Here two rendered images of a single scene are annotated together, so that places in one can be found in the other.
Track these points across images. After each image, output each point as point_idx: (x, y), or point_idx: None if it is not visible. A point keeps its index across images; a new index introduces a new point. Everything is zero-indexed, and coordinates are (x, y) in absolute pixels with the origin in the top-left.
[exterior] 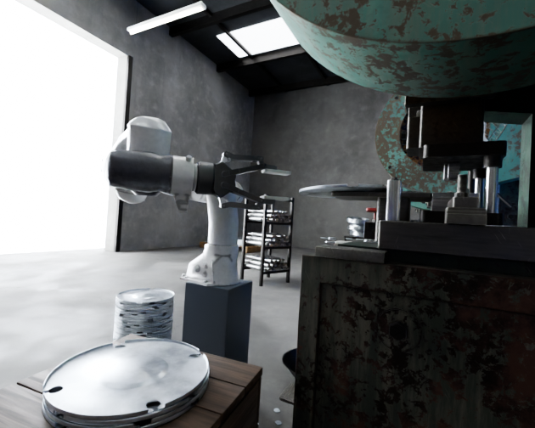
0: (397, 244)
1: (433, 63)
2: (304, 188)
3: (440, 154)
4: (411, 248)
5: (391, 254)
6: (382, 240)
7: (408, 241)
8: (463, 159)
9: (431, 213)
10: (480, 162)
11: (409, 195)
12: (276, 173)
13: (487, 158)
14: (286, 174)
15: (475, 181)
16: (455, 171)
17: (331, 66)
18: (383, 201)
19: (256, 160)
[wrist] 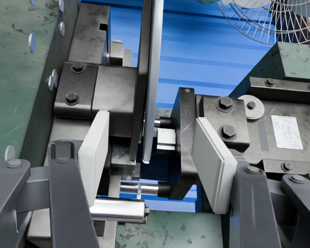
0: (40, 244)
1: None
2: (158, 66)
3: (179, 182)
4: (41, 246)
5: None
6: (40, 241)
7: (49, 246)
8: (173, 172)
9: (105, 175)
10: (170, 158)
11: (132, 150)
12: (202, 159)
13: (167, 194)
14: (194, 148)
15: (157, 121)
16: (163, 152)
17: None
18: (125, 121)
19: (284, 235)
